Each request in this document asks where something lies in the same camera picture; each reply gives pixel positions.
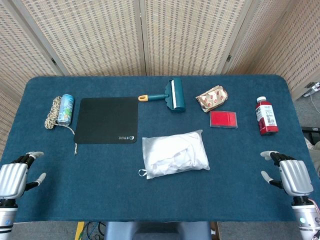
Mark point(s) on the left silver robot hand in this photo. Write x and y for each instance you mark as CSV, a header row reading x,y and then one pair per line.
x,y
12,180

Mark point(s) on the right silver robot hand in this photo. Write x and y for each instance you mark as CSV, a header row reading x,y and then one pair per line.
x,y
295,177

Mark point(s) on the translucent plastic bag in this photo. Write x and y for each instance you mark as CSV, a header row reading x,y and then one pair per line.
x,y
150,142

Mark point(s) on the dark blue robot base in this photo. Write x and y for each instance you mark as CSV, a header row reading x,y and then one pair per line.
x,y
157,231

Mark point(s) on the red juice bottle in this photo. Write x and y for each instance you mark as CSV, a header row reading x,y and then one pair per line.
x,y
267,117

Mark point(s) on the light blue drink can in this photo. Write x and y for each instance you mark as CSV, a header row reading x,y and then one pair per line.
x,y
65,110

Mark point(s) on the white power strip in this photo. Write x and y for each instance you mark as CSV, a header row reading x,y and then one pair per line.
x,y
313,88

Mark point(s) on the red card holder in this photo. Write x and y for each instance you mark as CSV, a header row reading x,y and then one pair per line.
x,y
222,119

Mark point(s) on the black mouse pad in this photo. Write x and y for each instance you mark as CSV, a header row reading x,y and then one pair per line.
x,y
105,120

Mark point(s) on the gold foil snack packet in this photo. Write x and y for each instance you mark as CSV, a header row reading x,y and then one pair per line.
x,y
212,98

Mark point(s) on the metal screen hinge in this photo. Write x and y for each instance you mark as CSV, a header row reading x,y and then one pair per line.
x,y
228,58
53,61

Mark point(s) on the teal lint roller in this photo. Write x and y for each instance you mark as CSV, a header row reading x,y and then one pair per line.
x,y
177,95

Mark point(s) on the woven folding screen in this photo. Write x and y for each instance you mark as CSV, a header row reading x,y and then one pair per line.
x,y
100,37

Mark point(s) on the black frame object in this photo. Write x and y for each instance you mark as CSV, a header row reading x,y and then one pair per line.
x,y
311,135

